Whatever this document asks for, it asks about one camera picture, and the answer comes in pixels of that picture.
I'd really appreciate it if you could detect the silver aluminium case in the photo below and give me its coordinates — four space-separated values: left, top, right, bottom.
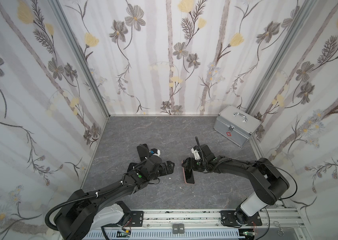
214 106 260 148

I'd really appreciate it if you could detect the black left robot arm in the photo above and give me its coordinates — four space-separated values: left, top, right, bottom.
45 144 175 240

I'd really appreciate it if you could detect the white slotted cable duct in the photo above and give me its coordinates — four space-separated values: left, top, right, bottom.
84 229 248 240

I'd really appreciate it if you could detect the black smartphone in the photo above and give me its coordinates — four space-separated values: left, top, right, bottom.
184 169 195 184

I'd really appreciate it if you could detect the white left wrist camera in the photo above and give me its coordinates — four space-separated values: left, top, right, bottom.
150 148 161 157

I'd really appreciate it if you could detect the pink phone case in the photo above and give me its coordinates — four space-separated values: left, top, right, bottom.
182 160 195 185

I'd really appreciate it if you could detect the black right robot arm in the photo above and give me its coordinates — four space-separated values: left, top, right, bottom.
182 138 292 228

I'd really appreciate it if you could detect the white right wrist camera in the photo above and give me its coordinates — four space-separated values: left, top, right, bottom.
191 148 201 161

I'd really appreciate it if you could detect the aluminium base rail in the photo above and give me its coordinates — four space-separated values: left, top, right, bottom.
82 208 310 240

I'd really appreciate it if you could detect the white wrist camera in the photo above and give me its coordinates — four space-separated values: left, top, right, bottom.
150 148 161 157
191 148 201 161

